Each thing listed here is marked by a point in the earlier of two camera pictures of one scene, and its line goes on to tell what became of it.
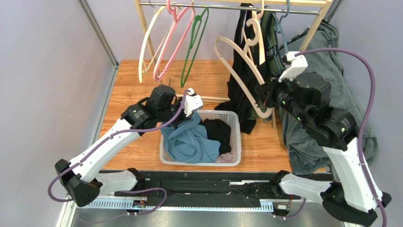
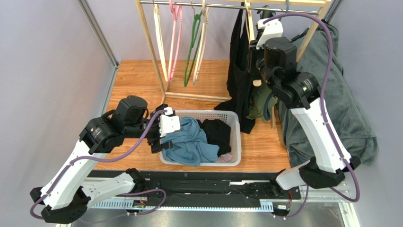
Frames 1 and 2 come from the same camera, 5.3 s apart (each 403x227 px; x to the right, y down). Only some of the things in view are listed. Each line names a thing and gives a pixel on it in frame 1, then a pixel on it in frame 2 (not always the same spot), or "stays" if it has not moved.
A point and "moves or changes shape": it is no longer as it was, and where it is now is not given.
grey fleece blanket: [323, 54] stays
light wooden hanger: [257, 16] to [251, 27]
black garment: [236, 101] moves or changes shape
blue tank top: [189, 143] stays
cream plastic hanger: [140, 68] to [157, 12]
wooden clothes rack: [293, 6] stays
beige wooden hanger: [245, 52] to [202, 45]
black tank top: [219, 131] stays
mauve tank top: [224, 158] stays
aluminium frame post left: [94, 25] stays
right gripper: [270, 95] to [252, 59]
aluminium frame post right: [333, 9] stays
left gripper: [183, 117] to [156, 146]
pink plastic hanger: [176, 19] moves or changes shape
